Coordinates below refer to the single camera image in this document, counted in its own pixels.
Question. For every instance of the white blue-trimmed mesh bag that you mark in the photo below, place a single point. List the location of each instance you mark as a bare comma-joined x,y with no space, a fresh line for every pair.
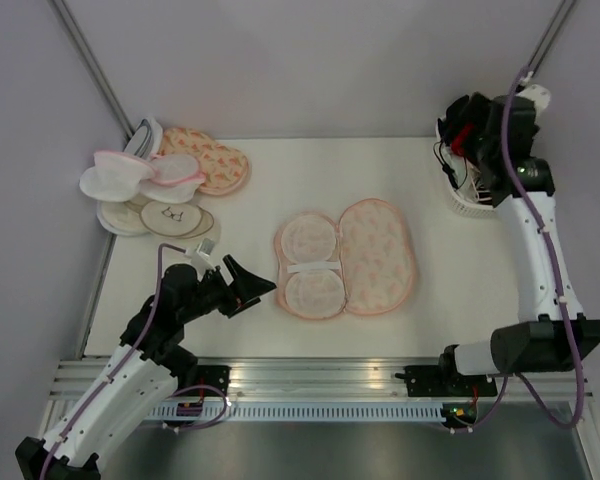
146,140

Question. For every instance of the aluminium mounting rail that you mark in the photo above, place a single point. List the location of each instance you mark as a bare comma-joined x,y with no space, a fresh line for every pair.
306,379

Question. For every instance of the white plastic laundry basket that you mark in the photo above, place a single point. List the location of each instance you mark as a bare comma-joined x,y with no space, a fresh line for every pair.
465,192

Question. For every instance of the cream round mesh bag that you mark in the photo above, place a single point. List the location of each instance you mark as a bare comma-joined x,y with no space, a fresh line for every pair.
120,220

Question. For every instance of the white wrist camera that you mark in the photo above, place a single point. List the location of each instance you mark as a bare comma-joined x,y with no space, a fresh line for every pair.
539,95
200,256

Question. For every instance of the beige bag with bra print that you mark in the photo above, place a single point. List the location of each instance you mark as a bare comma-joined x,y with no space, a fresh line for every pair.
180,221

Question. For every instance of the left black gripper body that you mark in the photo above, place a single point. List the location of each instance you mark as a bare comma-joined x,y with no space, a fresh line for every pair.
214,294

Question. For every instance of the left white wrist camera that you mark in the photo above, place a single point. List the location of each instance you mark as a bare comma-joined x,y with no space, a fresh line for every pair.
200,256

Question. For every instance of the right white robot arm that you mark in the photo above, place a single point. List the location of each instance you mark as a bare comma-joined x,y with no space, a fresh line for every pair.
552,332

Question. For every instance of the red bra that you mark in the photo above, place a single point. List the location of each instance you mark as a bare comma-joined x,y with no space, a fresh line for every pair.
459,145

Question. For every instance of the white slotted cable duct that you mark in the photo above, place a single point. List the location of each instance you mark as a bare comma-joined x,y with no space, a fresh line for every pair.
428,412

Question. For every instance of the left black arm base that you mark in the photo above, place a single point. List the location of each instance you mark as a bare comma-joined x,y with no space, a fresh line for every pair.
212,378

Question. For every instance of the white pink-trimmed mesh bag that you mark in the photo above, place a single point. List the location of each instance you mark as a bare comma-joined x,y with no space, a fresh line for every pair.
115,176

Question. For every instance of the black bra in basket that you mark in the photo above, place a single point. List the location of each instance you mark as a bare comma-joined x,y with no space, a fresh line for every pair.
455,115

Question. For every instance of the peach floral mesh laundry bag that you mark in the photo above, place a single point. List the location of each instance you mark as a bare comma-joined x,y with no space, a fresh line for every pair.
361,264

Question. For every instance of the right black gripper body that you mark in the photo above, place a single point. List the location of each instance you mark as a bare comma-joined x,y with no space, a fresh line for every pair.
482,142

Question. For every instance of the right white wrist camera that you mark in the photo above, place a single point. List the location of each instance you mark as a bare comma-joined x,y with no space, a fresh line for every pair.
539,95

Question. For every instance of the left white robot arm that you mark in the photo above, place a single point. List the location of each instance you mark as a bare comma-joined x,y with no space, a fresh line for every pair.
147,367

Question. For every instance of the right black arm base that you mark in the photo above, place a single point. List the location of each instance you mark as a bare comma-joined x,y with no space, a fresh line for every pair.
424,381

